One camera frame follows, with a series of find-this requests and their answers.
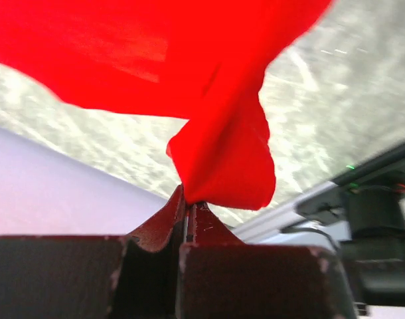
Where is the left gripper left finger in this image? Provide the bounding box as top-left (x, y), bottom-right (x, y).
top-left (0, 187), bottom-right (185, 318)

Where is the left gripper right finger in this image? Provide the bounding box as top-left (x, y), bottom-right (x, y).
top-left (176, 203), bottom-right (357, 318)

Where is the red t shirt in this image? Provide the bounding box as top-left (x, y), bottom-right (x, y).
top-left (0, 1), bottom-right (330, 210)

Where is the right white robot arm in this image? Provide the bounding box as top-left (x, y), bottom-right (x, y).
top-left (341, 186), bottom-right (405, 306)

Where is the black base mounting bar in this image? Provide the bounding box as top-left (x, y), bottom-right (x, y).
top-left (297, 134), bottom-right (405, 217)

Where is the aluminium frame rail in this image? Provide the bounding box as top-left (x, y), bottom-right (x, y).
top-left (232, 181), bottom-right (344, 244)

